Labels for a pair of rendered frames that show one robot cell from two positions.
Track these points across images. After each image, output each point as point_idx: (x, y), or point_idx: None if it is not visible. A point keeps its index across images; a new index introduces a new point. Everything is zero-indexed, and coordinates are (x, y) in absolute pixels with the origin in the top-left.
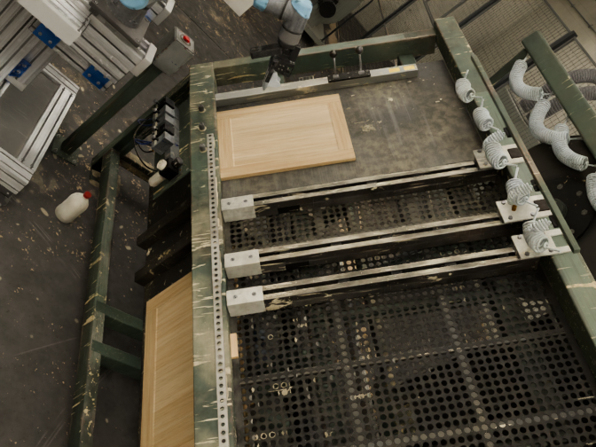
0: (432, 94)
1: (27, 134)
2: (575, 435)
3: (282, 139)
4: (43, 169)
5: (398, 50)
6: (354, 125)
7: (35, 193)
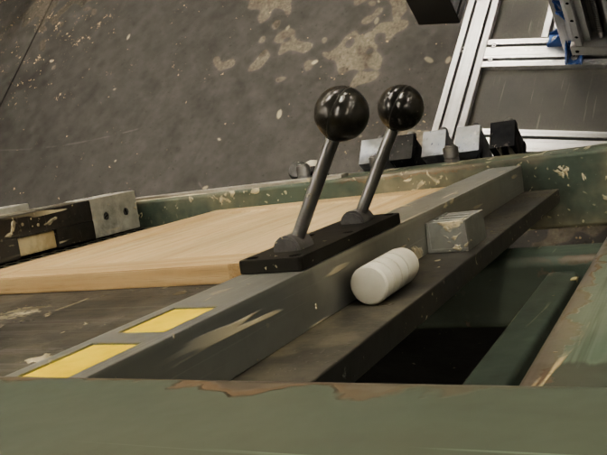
0: None
1: (544, 129)
2: None
3: (217, 230)
4: (592, 237)
5: None
6: (79, 298)
7: (522, 236)
